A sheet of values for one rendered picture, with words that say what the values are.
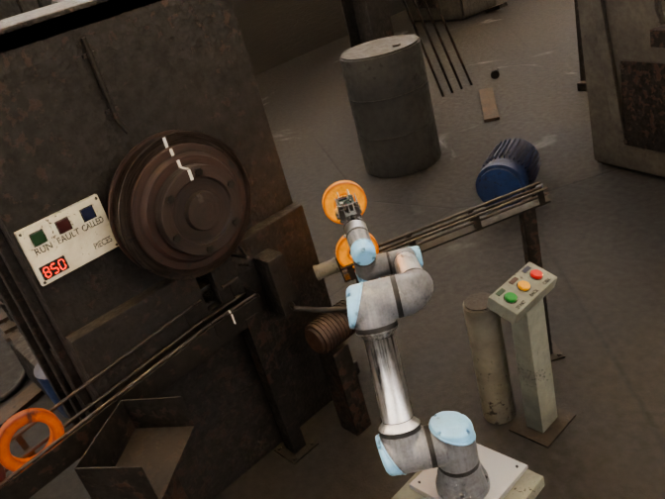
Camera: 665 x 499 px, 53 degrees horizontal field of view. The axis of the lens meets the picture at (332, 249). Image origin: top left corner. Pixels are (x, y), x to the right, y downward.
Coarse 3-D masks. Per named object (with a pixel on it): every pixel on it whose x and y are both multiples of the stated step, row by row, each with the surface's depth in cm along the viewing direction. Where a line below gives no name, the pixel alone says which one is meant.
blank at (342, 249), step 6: (342, 240) 241; (372, 240) 242; (336, 246) 244; (342, 246) 242; (336, 252) 243; (342, 252) 243; (348, 252) 244; (342, 258) 244; (348, 258) 244; (342, 264) 245; (354, 270) 247
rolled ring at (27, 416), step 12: (36, 408) 194; (12, 420) 188; (24, 420) 190; (36, 420) 192; (48, 420) 194; (0, 432) 187; (12, 432) 188; (60, 432) 198; (0, 444) 186; (48, 444) 198; (0, 456) 187; (12, 456) 189; (12, 468) 190
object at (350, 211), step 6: (336, 198) 224; (342, 198) 223; (348, 198) 223; (336, 204) 222; (342, 204) 221; (348, 204) 220; (354, 204) 222; (342, 210) 223; (348, 210) 221; (354, 210) 218; (342, 216) 223; (348, 216) 216; (354, 216) 217; (360, 216) 226; (342, 222) 225
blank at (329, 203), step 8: (336, 184) 232; (344, 184) 232; (352, 184) 233; (328, 192) 233; (344, 192) 233; (352, 192) 234; (360, 192) 234; (328, 200) 234; (360, 200) 235; (328, 208) 235; (328, 216) 236
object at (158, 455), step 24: (120, 408) 196; (144, 408) 196; (168, 408) 194; (120, 432) 194; (144, 432) 199; (168, 432) 196; (96, 456) 183; (120, 456) 193; (144, 456) 190; (168, 456) 188; (96, 480) 175; (120, 480) 173; (144, 480) 171; (168, 480) 181
